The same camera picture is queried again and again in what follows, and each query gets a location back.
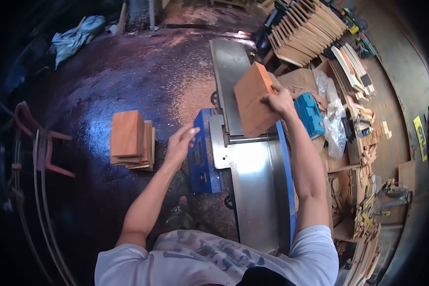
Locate person's right hand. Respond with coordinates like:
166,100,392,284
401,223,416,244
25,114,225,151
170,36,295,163
260,83,296,117

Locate person's left hand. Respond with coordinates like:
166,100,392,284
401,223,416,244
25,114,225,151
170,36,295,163
163,123,201,169

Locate person's right fingers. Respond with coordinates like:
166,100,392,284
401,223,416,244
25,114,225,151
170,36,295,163
260,83,284,107

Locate person's left thumb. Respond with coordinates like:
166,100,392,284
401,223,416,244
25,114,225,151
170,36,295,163
173,123,194,138

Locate reddish wooden board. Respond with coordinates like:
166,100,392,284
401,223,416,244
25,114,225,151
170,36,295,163
234,61,281,138

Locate blue plastic tool case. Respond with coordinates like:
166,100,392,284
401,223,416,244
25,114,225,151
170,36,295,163
294,92,326,139

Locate stack of reddish wooden boards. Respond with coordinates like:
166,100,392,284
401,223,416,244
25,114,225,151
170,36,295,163
109,110,156,171

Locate blue jointer machine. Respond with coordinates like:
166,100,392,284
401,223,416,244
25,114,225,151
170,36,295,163
187,39,296,255

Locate clear plastic bag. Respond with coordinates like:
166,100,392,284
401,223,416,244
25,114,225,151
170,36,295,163
313,69,348,159

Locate person's legs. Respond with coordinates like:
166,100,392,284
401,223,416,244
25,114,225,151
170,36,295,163
164,195,211,233

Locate row of pale wooden boards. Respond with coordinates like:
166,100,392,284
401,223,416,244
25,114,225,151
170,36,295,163
267,0,347,68

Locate stack of white wooden slats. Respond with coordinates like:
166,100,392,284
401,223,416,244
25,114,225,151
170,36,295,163
331,43,376,101

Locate cluttered wooden workbench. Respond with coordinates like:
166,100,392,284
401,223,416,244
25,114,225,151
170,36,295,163
277,59,415,286

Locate person's body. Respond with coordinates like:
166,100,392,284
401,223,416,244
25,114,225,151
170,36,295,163
94,225,339,286

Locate grey crumpled cloth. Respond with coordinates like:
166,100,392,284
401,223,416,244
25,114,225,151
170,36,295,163
50,15,106,69

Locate red plastic chair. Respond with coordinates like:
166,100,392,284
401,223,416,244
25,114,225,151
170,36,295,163
14,101,76,178

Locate pile of small wood offcuts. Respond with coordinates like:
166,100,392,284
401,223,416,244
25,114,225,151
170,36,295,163
352,143,383,244

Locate yellow label sign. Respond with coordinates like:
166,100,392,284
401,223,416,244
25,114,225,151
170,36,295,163
413,115,428,162

